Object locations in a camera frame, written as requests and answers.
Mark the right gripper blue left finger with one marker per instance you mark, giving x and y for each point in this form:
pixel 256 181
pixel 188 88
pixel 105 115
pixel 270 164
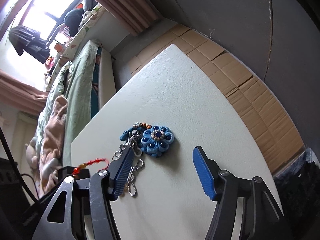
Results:
pixel 119 171

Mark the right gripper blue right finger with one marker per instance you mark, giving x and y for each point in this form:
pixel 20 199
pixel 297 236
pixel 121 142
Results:
pixel 207 172

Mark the black jewelry box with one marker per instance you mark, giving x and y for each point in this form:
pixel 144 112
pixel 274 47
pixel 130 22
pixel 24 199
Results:
pixel 82 178

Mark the pink fleece blanket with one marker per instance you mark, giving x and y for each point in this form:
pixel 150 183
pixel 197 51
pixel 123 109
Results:
pixel 52 146

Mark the white square table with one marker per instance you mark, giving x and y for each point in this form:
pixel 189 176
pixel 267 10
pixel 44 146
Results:
pixel 172 91

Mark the flattened cardboard on floor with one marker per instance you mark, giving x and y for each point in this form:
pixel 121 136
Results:
pixel 273 130

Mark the bed with green sheet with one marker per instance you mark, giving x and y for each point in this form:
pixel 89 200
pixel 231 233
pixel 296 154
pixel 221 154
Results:
pixel 89 87

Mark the beige plush toy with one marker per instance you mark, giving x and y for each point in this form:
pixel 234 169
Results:
pixel 31 155

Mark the light green floral quilt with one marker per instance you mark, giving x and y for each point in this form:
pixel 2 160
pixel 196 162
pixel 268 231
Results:
pixel 57 89

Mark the cream bed headboard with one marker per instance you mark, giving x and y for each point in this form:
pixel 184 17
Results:
pixel 24 131

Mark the left pink curtain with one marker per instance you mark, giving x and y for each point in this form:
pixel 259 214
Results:
pixel 21 96

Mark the pink curtain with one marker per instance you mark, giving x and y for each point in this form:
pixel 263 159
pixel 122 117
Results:
pixel 21 96
pixel 134 15

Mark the pink toy on sill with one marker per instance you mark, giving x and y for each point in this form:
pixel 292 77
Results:
pixel 49 63

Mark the floral window seat cushion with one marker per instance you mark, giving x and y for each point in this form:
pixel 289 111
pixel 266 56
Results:
pixel 89 19

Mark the orange item on sill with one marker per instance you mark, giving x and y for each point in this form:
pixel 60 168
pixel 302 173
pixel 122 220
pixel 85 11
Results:
pixel 60 48

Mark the black bag on sill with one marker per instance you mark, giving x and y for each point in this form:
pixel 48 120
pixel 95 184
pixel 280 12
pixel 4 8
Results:
pixel 72 20

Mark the dark grey wardrobe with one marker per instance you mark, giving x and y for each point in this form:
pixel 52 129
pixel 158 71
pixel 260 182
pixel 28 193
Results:
pixel 276 40

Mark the right pink curtain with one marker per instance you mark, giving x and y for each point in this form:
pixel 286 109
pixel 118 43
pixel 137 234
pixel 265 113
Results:
pixel 134 15

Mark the hanging dark clothes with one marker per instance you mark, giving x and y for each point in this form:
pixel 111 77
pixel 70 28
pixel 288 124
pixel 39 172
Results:
pixel 28 40

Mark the grey pillow on sill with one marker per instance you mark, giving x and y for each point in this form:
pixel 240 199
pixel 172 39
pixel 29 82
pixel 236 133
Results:
pixel 88 5

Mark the window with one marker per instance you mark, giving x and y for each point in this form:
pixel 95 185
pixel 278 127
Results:
pixel 42 15

